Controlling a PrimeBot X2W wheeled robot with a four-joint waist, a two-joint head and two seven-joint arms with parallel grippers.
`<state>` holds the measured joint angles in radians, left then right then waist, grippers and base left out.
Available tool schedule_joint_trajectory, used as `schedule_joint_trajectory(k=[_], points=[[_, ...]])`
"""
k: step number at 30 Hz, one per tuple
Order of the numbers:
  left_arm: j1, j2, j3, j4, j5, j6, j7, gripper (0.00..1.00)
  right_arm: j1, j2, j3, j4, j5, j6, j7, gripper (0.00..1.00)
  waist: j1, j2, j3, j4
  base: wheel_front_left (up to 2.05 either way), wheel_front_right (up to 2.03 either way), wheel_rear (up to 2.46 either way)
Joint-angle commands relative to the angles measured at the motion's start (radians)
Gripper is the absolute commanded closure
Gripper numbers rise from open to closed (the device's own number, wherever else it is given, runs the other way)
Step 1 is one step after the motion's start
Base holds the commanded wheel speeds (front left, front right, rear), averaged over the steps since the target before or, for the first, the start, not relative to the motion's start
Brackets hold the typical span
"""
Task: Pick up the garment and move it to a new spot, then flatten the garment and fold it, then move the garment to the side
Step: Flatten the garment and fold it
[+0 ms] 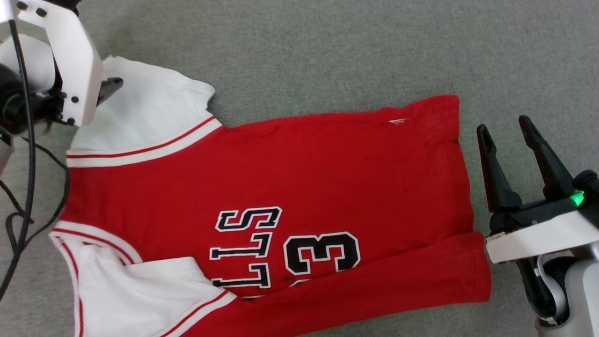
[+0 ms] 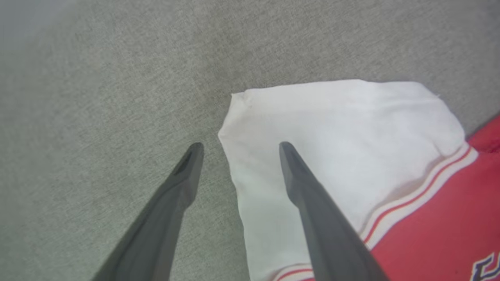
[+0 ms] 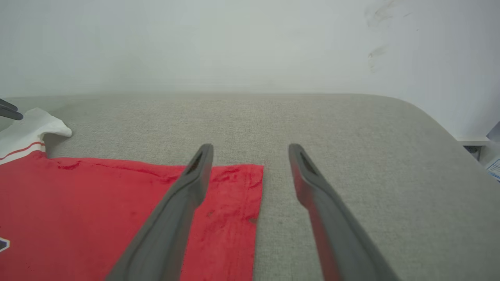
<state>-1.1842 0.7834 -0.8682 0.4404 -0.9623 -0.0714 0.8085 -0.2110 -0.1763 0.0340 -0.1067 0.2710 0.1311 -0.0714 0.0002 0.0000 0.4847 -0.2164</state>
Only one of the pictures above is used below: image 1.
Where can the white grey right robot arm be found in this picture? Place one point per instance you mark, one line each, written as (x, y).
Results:
(582, 290)

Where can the red white Bulls jersey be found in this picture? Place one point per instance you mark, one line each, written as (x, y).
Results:
(327, 187)

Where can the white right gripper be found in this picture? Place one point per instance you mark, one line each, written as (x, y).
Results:
(538, 236)

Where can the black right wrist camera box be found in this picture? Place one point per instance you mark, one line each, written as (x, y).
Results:
(588, 182)

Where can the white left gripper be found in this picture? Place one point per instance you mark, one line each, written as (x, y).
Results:
(75, 61)

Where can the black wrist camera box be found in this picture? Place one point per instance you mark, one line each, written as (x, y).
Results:
(588, 182)
(65, 3)

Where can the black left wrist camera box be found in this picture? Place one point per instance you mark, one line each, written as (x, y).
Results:
(65, 3)

